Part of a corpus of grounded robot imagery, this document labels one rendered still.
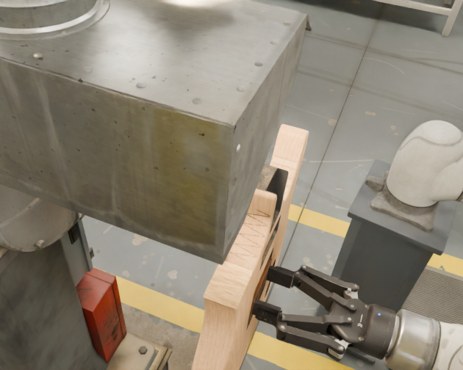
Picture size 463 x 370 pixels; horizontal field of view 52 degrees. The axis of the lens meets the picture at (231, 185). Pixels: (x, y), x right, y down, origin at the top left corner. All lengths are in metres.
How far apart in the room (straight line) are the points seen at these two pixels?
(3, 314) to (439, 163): 1.05
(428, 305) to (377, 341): 1.46
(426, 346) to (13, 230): 0.57
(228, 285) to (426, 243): 0.90
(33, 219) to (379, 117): 2.62
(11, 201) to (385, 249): 1.12
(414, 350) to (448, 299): 1.52
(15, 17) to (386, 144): 2.61
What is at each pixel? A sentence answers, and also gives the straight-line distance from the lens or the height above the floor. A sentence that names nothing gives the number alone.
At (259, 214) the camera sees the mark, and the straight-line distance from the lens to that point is 0.63.
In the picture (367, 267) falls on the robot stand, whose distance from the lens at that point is 1.58.
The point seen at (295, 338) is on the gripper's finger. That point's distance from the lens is 0.73.
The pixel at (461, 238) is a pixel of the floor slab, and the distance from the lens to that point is 2.52.
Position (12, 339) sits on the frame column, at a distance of 1.07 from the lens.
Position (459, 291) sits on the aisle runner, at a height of 0.00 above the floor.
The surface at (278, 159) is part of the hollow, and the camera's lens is 0.76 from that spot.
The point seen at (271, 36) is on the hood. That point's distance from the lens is 0.38.
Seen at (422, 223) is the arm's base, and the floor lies 0.72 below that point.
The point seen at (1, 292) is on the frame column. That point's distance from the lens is 0.96.
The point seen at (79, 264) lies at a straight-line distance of 1.24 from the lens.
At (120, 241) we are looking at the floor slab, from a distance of 2.19.
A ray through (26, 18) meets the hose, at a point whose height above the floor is 1.54.
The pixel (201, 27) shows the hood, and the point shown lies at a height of 1.53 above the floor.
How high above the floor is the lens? 1.70
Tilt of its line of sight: 45 degrees down
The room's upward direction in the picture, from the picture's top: 5 degrees clockwise
